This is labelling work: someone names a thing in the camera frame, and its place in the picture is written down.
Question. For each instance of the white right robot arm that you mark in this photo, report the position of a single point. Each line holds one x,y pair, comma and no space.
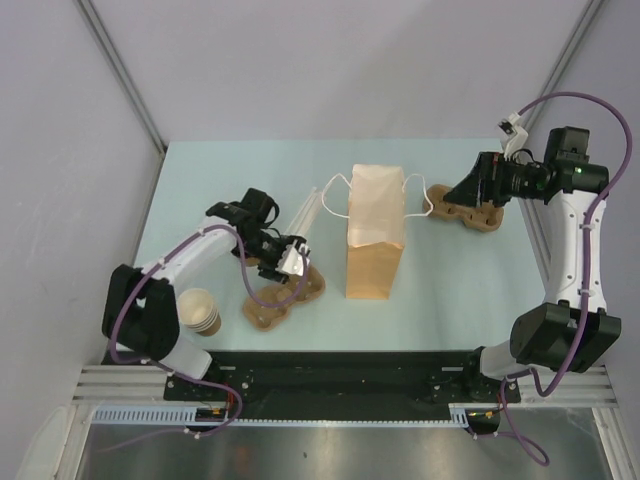
571,329

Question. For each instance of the left white cable duct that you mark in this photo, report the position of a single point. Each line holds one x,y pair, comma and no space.
159,415

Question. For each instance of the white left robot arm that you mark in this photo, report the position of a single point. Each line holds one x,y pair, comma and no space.
141,311

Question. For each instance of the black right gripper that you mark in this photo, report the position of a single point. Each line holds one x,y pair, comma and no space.
485,183

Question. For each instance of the white cable duct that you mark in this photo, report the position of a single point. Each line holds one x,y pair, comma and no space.
485,415
159,415

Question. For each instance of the brown cardboard cup carrier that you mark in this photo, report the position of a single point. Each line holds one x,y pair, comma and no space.
486,218
265,319

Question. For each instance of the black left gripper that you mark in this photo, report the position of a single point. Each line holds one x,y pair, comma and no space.
288,245

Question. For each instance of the right white cable duct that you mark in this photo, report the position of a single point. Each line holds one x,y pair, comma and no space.
485,415

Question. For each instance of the brown paper takeout bag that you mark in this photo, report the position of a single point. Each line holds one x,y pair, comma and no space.
376,226

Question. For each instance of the stack of brown paper cups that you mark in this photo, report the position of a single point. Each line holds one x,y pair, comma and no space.
199,312

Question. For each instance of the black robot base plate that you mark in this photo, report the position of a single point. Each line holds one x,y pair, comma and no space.
342,386

